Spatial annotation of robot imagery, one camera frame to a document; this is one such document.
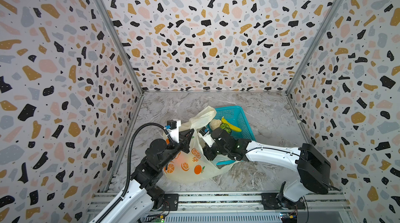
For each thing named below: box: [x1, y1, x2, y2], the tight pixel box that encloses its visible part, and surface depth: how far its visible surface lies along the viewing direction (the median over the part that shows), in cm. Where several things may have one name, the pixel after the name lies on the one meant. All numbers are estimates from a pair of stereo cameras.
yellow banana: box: [221, 116, 243, 133], surface depth 100 cm
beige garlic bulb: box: [209, 118, 222, 131], surface depth 99 cm
